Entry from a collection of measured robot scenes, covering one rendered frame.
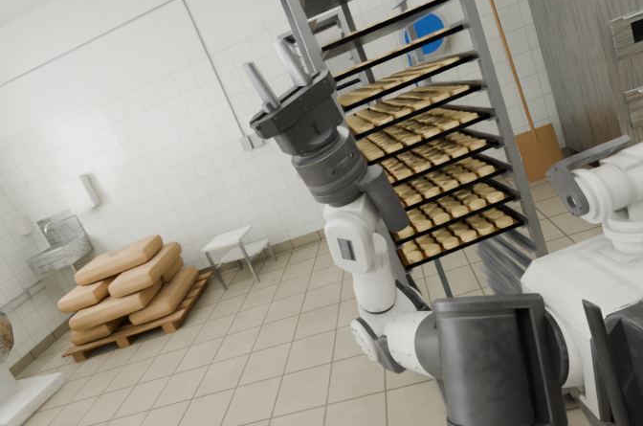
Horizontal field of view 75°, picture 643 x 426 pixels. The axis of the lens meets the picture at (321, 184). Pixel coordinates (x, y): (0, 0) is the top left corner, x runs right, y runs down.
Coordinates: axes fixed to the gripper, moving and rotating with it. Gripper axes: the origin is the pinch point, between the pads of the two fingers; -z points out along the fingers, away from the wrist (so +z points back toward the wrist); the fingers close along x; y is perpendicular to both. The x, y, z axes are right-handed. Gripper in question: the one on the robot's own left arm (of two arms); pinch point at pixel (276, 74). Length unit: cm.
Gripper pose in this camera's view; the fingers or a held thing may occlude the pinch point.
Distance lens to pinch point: 53.1
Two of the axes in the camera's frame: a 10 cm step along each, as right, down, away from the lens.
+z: 4.8, 7.6, 4.5
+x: 7.3, -6.2, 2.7
